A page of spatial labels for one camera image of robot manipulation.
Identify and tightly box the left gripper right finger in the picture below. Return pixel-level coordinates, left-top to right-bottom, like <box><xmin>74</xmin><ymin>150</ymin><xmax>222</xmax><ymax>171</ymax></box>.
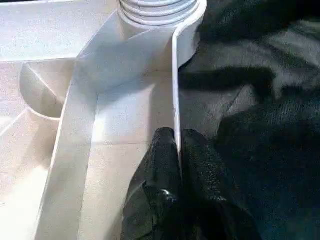
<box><xmin>181</xmin><ymin>129</ymin><xmax>262</xmax><ymax>240</ymax></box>

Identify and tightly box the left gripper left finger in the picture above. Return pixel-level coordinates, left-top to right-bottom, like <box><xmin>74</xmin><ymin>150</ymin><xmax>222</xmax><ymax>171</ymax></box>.
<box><xmin>120</xmin><ymin>127</ymin><xmax>184</xmax><ymax>240</ymax></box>

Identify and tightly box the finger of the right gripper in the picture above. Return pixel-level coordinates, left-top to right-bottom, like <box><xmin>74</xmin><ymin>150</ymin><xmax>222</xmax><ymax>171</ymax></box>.
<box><xmin>214</xmin><ymin>89</ymin><xmax>320</xmax><ymax>240</ymax></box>

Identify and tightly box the white plastic table top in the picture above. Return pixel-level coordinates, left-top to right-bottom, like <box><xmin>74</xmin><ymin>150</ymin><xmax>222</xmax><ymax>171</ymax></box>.
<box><xmin>0</xmin><ymin>0</ymin><xmax>208</xmax><ymax>240</ymax></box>

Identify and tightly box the white plastic table leg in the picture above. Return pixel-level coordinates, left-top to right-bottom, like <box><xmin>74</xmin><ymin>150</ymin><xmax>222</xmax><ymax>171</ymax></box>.
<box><xmin>118</xmin><ymin>0</ymin><xmax>197</xmax><ymax>27</ymax></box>

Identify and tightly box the black work mat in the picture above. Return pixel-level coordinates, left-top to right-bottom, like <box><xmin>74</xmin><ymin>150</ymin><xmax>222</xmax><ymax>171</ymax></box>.
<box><xmin>177</xmin><ymin>0</ymin><xmax>320</xmax><ymax>151</ymax></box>

